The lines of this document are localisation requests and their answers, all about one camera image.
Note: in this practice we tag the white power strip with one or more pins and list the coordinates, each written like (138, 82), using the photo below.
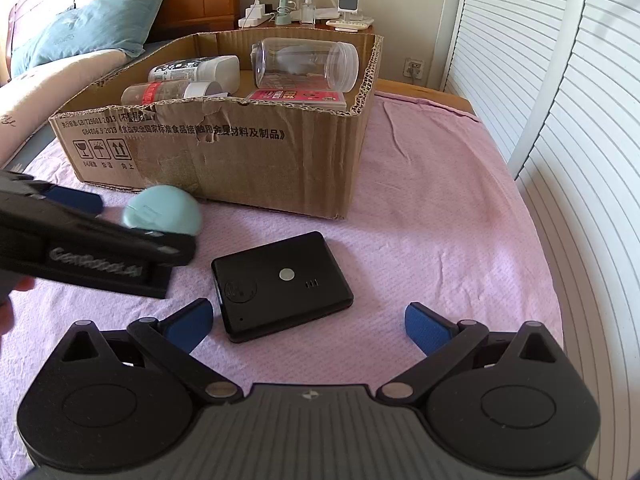
(255, 21)

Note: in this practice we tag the white screen device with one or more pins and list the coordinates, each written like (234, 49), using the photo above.
(348, 2)

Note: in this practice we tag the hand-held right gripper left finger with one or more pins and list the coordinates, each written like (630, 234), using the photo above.
(190, 325)

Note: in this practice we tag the white louvered door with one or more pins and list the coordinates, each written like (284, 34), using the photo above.
(600, 210)
(500, 60)

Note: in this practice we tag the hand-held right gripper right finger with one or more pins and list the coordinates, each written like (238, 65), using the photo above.
(425, 327)

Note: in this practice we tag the blue pillow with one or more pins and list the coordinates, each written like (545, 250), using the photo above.
(100, 20)

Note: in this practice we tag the black rectangular device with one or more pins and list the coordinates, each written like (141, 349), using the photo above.
(280, 305)

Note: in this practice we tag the capsule bottle with red label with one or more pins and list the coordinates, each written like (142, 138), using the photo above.
(165, 91)

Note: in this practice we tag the clear plastic jar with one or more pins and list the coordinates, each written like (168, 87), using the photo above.
(300, 65)

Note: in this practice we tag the small white spray bottle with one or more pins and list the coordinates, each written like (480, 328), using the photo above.
(308, 10)

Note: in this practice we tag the mint green round case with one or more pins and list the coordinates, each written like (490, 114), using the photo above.
(160, 210)

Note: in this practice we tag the person's left hand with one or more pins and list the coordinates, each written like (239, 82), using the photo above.
(6, 315)

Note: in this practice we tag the wooden nightstand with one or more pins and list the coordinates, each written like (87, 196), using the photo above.
(310, 29)

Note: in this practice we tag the white bottle with dark print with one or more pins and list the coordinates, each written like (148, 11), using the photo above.
(210, 70)

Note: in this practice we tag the pink blanket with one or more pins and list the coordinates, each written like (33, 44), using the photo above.
(425, 210)

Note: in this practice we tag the red card case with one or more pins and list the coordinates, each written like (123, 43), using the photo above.
(290, 96)

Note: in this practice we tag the white wall socket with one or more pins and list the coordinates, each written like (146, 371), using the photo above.
(414, 68)

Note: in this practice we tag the brown cardboard box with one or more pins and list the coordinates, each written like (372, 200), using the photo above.
(250, 160)

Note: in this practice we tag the flat beige remote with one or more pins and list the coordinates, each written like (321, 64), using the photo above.
(350, 24)

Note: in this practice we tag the beige pillow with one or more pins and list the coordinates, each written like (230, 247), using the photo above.
(60, 80)

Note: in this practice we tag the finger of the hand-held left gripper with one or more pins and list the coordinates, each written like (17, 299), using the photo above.
(75, 201)
(165, 249)

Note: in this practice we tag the white charger plug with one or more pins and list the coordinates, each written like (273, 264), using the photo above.
(255, 7)

